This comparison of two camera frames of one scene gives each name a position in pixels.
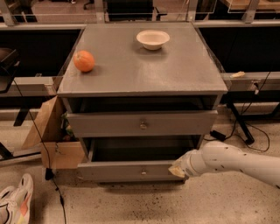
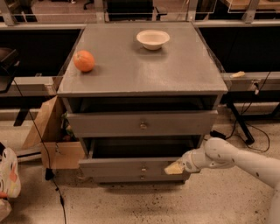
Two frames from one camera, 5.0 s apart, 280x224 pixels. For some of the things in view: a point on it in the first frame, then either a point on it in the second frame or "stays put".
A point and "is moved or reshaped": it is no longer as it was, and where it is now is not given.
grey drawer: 136,158 is moved or reshaped
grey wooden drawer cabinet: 139,95 stays put
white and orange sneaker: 15,202 → 10,181
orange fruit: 84,60 stays put
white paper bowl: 152,39 stays put
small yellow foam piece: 238,74 stays put
